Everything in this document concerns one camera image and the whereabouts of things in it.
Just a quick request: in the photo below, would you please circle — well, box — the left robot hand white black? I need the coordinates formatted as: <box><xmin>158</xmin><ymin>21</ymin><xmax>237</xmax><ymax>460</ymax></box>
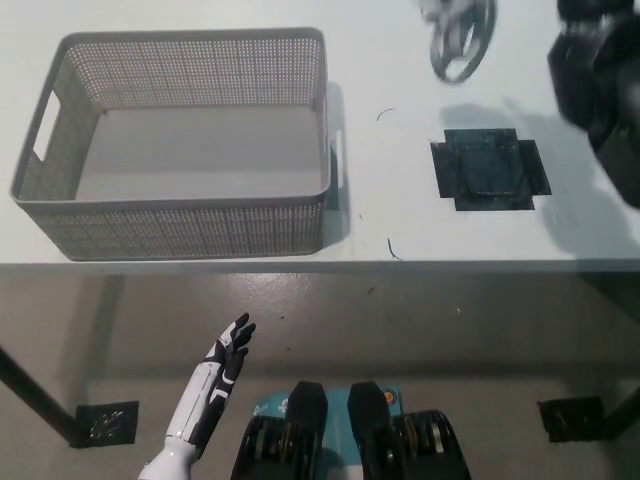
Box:
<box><xmin>166</xmin><ymin>313</ymin><xmax>257</xmax><ymax>451</ymax></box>

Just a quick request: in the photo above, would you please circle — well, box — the white power strip with cord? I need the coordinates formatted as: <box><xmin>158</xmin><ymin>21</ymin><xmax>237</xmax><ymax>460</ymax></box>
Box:
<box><xmin>417</xmin><ymin>0</ymin><xmax>500</xmax><ymax>85</ymax></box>

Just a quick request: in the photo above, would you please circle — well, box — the black table leg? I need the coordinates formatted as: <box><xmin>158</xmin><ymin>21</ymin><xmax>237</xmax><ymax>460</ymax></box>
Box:
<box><xmin>601</xmin><ymin>377</ymin><xmax>640</xmax><ymax>441</ymax></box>
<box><xmin>0</xmin><ymin>344</ymin><xmax>84</xmax><ymax>448</ymax></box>

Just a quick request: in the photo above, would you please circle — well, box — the grey perforated plastic basket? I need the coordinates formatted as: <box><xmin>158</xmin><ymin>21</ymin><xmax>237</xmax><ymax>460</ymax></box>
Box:
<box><xmin>8</xmin><ymin>27</ymin><xmax>347</xmax><ymax>262</ymax></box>

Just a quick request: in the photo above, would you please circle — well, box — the black tape patch on table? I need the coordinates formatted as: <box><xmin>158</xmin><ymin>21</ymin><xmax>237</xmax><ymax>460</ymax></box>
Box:
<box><xmin>430</xmin><ymin>127</ymin><xmax>553</xmax><ymax>212</ymax></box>

